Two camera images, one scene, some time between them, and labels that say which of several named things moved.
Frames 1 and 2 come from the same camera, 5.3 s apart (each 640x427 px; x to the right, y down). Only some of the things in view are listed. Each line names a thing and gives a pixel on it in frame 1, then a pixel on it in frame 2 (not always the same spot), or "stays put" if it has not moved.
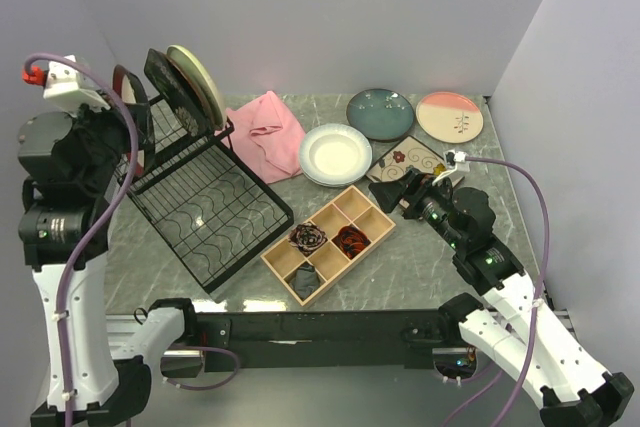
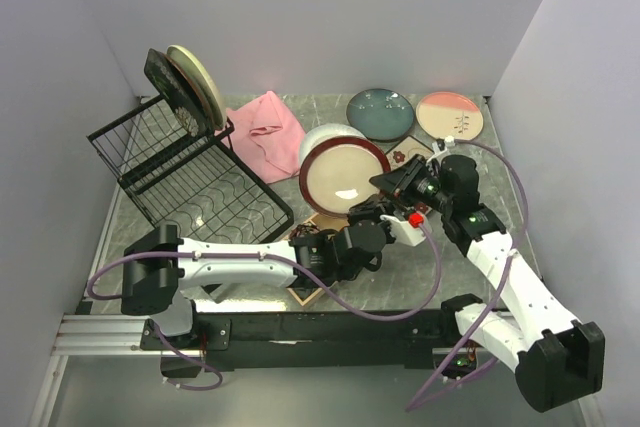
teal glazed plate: [381, 114] stays put
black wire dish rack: [210, 204] stays put
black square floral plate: [164, 73] stays put
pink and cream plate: [450, 117] stays put
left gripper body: [107, 133] → [387, 228]
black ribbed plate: [129, 85] → [336, 174]
